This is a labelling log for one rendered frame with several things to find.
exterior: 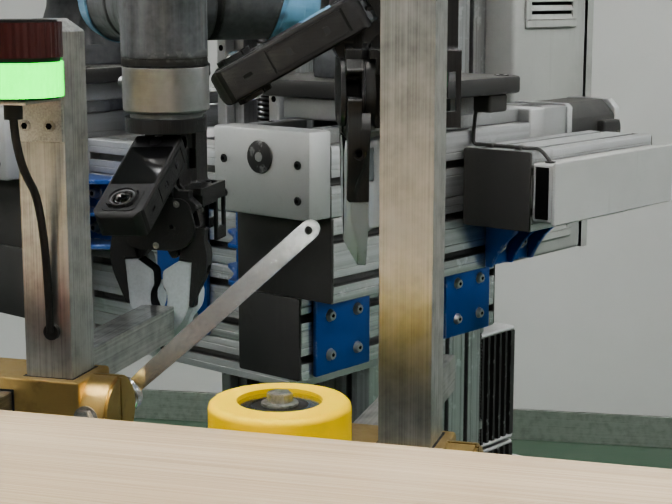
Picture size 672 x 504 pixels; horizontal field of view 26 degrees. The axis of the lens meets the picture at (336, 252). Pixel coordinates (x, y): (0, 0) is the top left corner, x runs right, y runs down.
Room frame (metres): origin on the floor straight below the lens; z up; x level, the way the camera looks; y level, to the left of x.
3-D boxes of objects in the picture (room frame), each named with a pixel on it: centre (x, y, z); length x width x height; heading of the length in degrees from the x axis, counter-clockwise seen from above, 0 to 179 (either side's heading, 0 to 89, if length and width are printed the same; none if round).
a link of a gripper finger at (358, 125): (0.99, -0.01, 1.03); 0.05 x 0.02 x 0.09; 4
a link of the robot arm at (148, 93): (1.27, 0.15, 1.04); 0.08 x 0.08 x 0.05
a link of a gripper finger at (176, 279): (1.27, 0.13, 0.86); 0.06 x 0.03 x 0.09; 164
